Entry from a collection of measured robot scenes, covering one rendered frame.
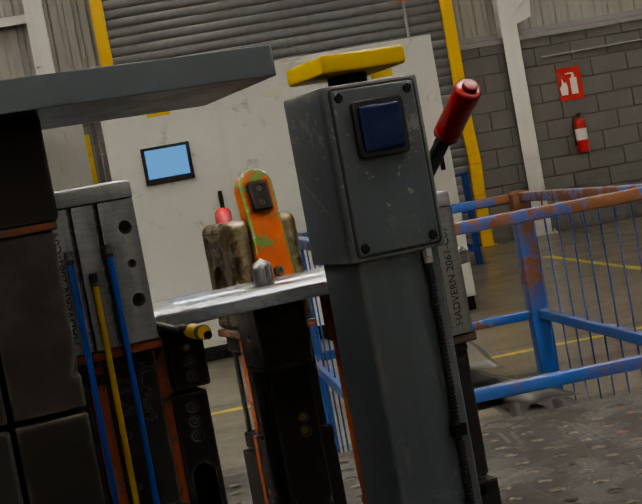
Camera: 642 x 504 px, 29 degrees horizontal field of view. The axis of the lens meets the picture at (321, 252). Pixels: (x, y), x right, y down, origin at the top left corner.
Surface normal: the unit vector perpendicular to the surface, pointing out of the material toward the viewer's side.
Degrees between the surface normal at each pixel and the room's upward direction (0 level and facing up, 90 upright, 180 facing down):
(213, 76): 90
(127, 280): 90
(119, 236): 90
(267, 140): 90
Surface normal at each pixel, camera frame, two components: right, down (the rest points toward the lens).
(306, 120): -0.90, 0.18
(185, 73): 0.39, -0.02
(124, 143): 0.12, 0.03
